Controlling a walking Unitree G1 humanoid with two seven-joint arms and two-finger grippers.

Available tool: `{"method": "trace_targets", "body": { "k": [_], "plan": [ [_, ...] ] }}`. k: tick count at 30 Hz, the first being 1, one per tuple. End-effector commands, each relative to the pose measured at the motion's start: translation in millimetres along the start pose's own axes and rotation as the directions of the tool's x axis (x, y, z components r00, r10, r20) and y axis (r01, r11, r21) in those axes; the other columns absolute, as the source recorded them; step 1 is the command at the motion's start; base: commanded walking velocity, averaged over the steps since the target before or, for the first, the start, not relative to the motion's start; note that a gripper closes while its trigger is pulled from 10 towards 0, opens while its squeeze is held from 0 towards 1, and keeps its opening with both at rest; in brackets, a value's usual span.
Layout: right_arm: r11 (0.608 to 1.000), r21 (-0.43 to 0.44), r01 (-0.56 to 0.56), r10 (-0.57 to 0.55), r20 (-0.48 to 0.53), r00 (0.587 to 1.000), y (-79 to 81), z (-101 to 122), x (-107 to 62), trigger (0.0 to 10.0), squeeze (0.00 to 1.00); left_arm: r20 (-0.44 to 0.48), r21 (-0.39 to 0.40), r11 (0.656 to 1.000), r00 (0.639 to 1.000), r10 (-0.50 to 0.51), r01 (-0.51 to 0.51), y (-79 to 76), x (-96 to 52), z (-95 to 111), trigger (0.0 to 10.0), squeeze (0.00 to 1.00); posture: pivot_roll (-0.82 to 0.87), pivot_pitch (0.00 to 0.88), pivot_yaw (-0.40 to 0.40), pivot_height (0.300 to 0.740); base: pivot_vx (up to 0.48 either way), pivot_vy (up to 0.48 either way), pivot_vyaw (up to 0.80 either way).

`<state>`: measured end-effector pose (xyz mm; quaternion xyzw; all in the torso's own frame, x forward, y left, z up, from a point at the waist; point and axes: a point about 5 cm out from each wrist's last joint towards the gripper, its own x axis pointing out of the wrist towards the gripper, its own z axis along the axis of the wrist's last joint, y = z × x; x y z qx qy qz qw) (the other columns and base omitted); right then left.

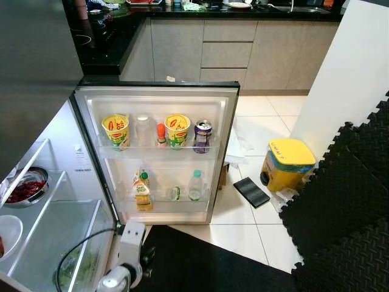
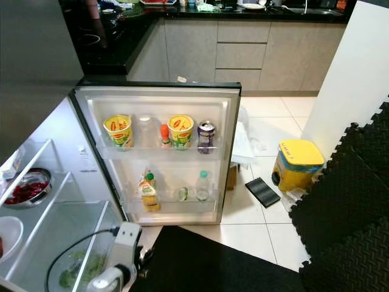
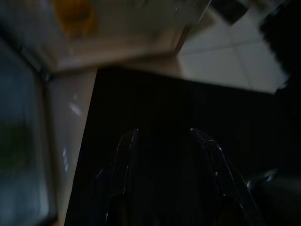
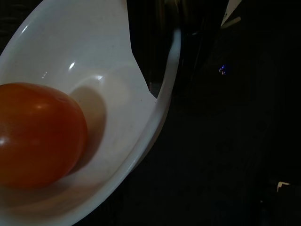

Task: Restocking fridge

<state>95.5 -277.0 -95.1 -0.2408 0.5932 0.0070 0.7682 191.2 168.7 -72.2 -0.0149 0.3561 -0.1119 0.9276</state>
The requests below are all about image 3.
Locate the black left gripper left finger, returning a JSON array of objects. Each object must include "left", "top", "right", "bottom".
[{"left": 94, "top": 128, "right": 140, "bottom": 226}]

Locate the silver fridge compartment door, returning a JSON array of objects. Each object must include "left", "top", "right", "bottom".
[{"left": 0, "top": 0, "right": 212, "bottom": 76}]

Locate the silver fridge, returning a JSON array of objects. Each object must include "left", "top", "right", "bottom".
[{"left": 0, "top": 23, "right": 59, "bottom": 226}]

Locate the yellow paper cup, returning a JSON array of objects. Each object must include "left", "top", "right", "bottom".
[{"left": 53, "top": 0, "right": 97, "bottom": 40}]

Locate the notched black floor mat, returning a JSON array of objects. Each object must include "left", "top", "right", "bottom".
[{"left": 216, "top": 0, "right": 251, "bottom": 24}]

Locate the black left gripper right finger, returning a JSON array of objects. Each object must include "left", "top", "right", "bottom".
[{"left": 190, "top": 128, "right": 261, "bottom": 226}]

